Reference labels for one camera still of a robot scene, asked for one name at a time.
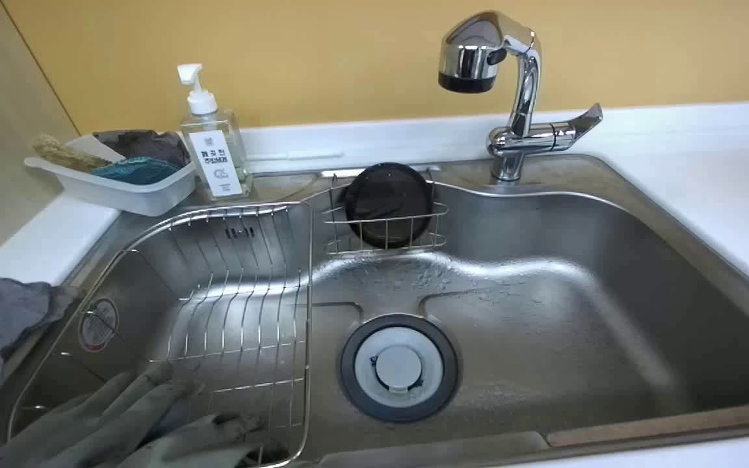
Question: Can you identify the grey sink drain cover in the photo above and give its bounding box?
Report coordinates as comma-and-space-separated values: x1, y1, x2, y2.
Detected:
338, 313, 460, 428

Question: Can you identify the clear pump soap bottle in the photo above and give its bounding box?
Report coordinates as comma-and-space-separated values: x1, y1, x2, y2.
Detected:
174, 60, 253, 204

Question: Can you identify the white plastic tray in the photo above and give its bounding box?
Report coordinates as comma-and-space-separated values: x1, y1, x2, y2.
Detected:
20, 131, 200, 220

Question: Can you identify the chrome faucet spout body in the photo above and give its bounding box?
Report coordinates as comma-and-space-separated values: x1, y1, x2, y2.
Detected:
438, 8, 568, 187

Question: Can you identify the small wire holder rack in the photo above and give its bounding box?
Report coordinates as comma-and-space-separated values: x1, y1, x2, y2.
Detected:
319, 164, 453, 259

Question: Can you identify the black round mesh strainer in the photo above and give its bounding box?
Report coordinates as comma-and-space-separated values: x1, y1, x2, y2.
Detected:
341, 161, 438, 251

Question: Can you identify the large wire sink basket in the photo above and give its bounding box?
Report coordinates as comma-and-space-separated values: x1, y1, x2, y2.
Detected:
6, 201, 318, 468

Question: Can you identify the dark cloth in tray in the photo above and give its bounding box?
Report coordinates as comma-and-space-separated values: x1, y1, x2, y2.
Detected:
94, 127, 193, 169

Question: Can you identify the chrome faucet lever handle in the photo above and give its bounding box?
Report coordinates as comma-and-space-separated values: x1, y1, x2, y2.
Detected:
531, 103, 607, 156

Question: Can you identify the stainless steel sink basin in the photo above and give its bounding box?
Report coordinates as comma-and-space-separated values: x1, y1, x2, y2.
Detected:
0, 155, 749, 468

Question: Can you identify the teal sponge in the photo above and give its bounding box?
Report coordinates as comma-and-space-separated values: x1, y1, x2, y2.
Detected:
90, 155, 181, 187

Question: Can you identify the beige scrub brush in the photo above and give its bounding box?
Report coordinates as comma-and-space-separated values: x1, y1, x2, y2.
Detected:
29, 135, 109, 175

